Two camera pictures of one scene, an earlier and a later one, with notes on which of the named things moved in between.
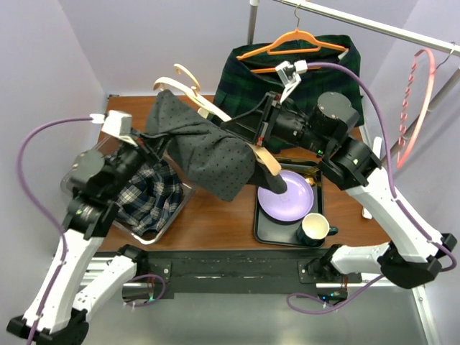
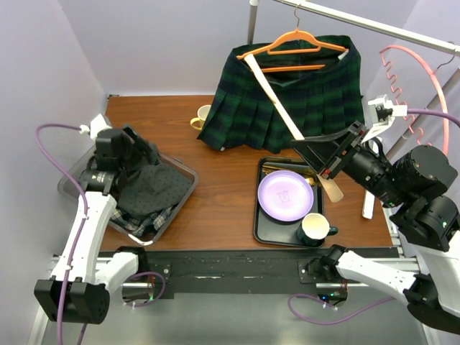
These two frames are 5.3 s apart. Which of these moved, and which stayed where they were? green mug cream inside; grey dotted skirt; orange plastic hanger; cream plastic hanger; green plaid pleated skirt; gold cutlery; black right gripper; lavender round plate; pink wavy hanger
Moved: black right gripper; cream plastic hanger; pink wavy hanger; grey dotted skirt
Stayed: gold cutlery; green plaid pleated skirt; orange plastic hanger; green mug cream inside; lavender round plate
